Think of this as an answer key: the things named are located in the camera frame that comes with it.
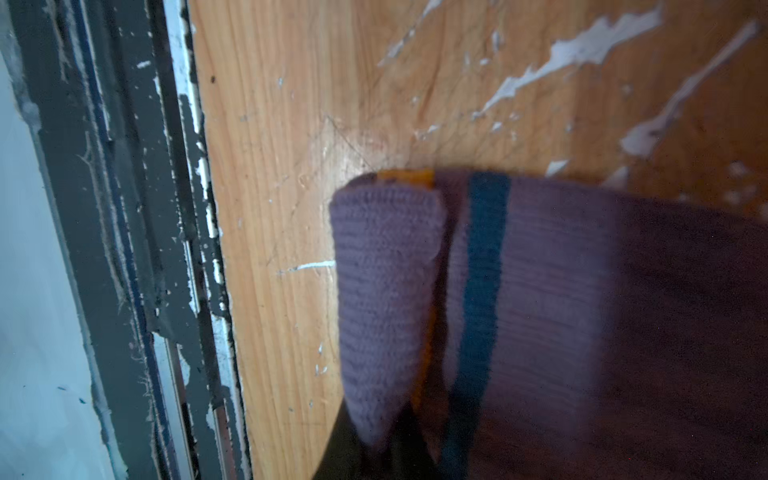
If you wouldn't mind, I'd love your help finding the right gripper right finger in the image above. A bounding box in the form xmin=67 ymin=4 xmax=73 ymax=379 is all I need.
xmin=383 ymin=407 xmax=440 ymax=479

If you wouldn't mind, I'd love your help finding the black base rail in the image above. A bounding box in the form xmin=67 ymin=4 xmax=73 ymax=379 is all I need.
xmin=1 ymin=1 xmax=252 ymax=479

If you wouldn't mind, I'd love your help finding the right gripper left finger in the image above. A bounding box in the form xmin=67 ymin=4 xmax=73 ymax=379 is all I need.
xmin=313 ymin=400 xmax=374 ymax=480

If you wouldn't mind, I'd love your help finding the purple striped sock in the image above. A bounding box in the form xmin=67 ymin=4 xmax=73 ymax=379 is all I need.
xmin=329 ymin=170 xmax=767 ymax=479

